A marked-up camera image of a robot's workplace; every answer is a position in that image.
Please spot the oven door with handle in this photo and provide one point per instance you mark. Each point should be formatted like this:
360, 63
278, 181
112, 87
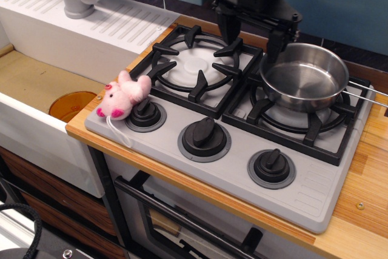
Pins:
135, 189

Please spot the pink stuffed pig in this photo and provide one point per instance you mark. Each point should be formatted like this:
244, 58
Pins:
120, 98

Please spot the white toy sink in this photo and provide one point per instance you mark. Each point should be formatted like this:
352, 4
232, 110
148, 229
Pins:
45, 55

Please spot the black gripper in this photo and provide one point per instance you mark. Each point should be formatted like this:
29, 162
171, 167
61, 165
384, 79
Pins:
277, 16

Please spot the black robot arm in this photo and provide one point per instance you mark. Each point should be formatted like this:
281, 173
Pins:
278, 17

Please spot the black right stove knob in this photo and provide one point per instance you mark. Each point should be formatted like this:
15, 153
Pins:
271, 169

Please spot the black burner grate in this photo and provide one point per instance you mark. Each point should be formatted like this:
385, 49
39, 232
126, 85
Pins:
196, 73
325, 135

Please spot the orange sink drain plate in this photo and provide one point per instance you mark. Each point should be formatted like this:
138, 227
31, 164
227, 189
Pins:
68, 106

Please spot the wooden drawer cabinet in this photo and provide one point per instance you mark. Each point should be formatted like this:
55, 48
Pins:
74, 213

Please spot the grey toy stove top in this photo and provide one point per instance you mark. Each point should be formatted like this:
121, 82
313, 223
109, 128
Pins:
308, 202

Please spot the black stove knob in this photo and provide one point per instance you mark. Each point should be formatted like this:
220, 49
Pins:
146, 116
204, 141
271, 169

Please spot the black left stove knob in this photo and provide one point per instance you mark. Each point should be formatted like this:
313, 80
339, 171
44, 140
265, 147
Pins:
146, 116

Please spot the black right burner grate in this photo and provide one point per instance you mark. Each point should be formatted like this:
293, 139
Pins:
325, 135

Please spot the stainless steel pan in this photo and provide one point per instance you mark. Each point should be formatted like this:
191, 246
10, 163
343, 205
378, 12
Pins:
307, 78

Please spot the black left burner grate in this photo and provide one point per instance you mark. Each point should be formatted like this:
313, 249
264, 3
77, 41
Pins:
196, 73

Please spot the black middle stove knob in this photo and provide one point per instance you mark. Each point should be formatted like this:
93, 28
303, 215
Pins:
204, 141

